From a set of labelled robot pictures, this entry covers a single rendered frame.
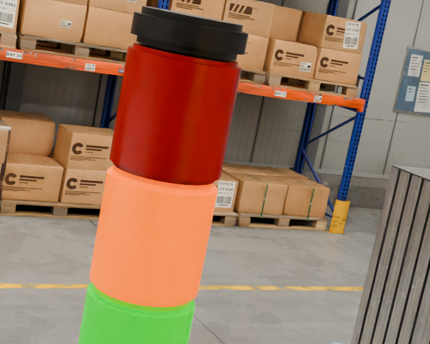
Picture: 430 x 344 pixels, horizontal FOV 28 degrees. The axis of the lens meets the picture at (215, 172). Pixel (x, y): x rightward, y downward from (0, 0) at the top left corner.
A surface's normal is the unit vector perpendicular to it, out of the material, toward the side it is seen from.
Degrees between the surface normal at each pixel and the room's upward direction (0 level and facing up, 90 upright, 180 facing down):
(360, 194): 90
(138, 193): 90
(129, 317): 90
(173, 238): 90
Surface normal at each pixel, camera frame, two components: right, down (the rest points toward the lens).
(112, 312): -0.41, 0.10
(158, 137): -0.16, 0.16
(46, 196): 0.43, 0.28
